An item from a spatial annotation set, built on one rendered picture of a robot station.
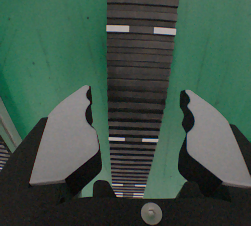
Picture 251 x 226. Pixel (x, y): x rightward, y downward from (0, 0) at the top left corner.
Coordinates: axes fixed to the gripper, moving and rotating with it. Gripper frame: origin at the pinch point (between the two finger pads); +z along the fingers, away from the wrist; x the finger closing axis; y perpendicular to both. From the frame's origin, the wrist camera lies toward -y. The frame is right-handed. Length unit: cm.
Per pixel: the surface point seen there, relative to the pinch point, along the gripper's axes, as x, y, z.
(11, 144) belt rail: -16.9, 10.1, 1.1
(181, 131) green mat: 6.7, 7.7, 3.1
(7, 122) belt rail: -16.9, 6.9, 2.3
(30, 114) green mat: -13.4, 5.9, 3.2
